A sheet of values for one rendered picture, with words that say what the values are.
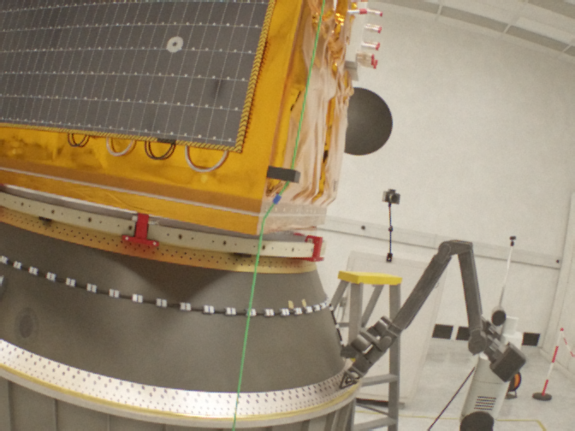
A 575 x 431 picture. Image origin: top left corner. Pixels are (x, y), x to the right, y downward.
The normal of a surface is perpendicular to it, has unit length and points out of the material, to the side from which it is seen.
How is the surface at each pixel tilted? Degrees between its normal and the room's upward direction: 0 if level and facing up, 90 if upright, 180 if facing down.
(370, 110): 90
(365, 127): 90
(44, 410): 90
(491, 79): 90
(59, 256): 62
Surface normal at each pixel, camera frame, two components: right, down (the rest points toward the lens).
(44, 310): 0.07, -0.44
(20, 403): -0.04, 0.02
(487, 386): -0.28, -0.03
